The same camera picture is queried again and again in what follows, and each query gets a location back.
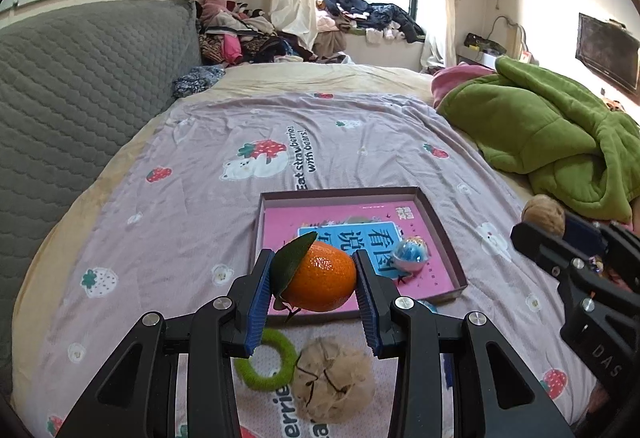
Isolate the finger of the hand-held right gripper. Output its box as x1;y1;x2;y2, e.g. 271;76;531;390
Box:
562;213;640;291
510;220;618;319

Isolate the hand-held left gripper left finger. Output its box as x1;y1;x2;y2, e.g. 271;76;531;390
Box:
55;248;275;438

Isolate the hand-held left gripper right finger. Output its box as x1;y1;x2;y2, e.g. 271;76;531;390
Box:
352;252;576;438

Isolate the brown walnut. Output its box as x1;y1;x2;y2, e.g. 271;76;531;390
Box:
521;195;566;236

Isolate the orange tangerine with leaf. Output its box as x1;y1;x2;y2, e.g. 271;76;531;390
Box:
270;232;358;319

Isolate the blue topped toy egg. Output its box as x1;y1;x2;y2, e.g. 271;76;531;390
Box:
390;236;431;275

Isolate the green fuzzy ring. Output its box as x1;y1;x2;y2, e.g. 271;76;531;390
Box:
235;329;299;391

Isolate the shallow brown cardboard box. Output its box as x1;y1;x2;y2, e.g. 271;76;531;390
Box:
248;186;468;319

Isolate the pink picture book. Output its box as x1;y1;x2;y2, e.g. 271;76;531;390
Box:
262;204;453;313

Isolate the green fleece blanket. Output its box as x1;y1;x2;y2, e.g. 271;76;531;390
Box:
436;55;640;222

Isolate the strawberry printed bed sheet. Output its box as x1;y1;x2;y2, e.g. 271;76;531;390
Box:
10;92;601;438

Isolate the pink pillow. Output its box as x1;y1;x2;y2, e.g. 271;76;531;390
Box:
431;62;496;109

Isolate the black yellow device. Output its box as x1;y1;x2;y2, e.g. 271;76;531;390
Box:
464;32;506;56

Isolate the blue patterned cloth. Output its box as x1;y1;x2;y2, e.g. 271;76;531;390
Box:
172;65;227;99

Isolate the pile of mixed clothes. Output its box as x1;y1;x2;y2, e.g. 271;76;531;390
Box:
195;0;321;66

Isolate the grey quilted headboard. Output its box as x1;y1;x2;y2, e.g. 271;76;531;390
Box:
0;0;203;369

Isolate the pile of dark clothes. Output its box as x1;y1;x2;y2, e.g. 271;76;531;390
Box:
315;0;426;44

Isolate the black wall television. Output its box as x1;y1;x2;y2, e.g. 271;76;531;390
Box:
575;12;640;98

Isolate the white cable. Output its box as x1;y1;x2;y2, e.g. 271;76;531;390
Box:
487;15;528;58

